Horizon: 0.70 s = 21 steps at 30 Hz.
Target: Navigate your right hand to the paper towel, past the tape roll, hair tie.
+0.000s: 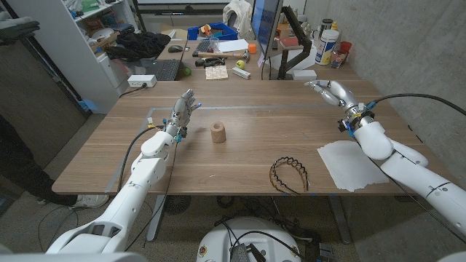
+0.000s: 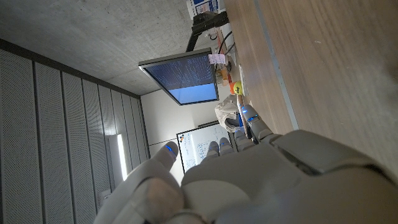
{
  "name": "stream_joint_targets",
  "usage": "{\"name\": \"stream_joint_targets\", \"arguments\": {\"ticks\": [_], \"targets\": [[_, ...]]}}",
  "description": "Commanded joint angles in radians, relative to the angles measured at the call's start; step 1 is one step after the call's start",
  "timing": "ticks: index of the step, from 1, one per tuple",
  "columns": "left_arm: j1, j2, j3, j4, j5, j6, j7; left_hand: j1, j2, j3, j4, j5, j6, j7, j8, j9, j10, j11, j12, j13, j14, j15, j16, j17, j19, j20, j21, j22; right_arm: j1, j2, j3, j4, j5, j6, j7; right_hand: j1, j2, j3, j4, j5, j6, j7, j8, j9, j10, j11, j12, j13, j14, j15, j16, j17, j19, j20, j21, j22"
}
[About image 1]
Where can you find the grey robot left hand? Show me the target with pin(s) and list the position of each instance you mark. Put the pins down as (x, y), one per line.
(181, 113)

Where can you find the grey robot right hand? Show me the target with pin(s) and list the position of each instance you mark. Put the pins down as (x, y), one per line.
(344, 94)

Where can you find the person forearm grey sleeve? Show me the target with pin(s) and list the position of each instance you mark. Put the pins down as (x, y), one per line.
(16, 32)

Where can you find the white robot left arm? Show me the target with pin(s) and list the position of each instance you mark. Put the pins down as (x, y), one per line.
(134, 193)

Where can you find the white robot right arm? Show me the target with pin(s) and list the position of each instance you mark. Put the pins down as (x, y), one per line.
(411, 171)

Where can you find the tan tape roll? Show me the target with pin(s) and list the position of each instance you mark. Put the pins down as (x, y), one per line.
(218, 134)

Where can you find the white paper towel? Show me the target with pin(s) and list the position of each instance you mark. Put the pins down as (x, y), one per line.
(349, 165)

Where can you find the clear glass jar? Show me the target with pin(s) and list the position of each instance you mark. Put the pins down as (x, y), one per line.
(338, 59)

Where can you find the small green ball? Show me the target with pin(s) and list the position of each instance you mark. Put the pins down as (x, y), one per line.
(187, 71)

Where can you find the flat white box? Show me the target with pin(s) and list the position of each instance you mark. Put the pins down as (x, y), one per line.
(304, 74)

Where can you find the black laptop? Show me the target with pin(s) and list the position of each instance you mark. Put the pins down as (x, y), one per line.
(167, 69)

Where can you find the red cup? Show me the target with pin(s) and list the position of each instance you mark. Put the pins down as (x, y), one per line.
(346, 46)

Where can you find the white wipes canister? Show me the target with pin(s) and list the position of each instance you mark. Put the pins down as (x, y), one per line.
(325, 47)

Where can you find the white power adapter box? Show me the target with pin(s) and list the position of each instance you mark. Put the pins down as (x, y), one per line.
(141, 80)

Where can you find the wooden block grid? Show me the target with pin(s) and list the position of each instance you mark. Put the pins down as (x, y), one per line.
(216, 72)

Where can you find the black tool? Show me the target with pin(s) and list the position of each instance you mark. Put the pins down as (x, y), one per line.
(213, 62)

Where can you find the black computer mouse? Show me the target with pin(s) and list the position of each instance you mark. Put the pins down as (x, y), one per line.
(175, 48)

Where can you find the black keyboard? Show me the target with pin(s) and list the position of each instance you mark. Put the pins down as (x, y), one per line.
(202, 47)

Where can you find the black lid bottle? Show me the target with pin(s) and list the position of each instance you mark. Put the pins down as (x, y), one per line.
(325, 24)

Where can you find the long white box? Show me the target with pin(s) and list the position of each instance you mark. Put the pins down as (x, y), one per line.
(241, 72)

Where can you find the black crumpled jacket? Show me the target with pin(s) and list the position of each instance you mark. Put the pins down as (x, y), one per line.
(140, 45)

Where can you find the white paper sheet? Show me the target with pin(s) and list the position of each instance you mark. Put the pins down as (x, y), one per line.
(233, 45)

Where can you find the black round floor fan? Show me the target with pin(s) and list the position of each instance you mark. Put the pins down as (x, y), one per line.
(177, 204)

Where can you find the blue plastic bin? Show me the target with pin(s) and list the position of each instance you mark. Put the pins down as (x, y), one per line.
(229, 33)

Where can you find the orange cube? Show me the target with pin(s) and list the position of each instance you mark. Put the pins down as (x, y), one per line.
(252, 48)

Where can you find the computer monitor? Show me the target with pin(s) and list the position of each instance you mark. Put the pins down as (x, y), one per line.
(265, 22)

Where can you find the grey table leg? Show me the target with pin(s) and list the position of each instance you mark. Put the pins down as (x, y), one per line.
(156, 218)
(340, 222)

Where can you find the brown toothed headband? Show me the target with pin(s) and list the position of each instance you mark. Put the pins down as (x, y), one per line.
(273, 179)

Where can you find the white hanging jacket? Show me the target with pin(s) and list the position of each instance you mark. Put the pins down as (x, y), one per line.
(238, 14)

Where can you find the white shelf unit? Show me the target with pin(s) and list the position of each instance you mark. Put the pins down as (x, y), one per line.
(69, 54)

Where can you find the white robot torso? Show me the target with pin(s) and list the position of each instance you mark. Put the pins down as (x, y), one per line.
(218, 240)

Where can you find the person in dark trousers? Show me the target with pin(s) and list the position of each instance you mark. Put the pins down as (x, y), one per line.
(14, 163)

